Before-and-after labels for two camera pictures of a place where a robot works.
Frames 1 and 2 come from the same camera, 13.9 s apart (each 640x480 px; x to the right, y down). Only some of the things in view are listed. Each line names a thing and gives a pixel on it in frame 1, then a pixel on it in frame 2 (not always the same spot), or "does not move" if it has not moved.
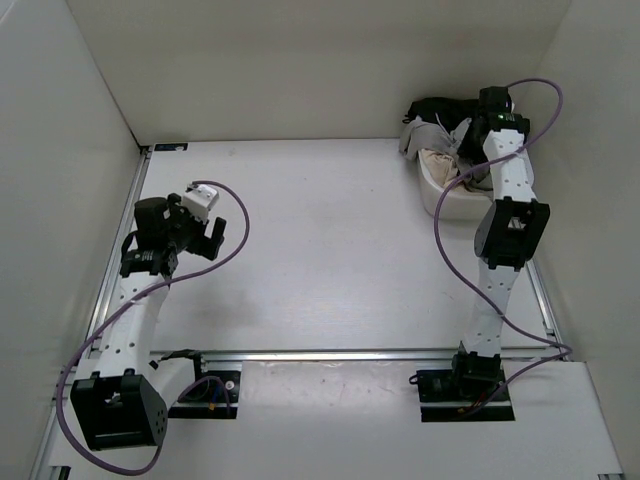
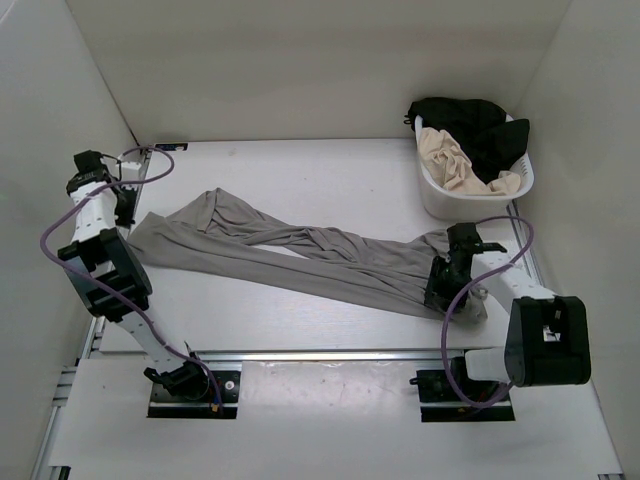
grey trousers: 418,135 -> 390,271
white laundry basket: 453,205 does not move
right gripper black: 465,149 -> 435,285
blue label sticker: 171,147 does not move
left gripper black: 204,246 -> 127,219
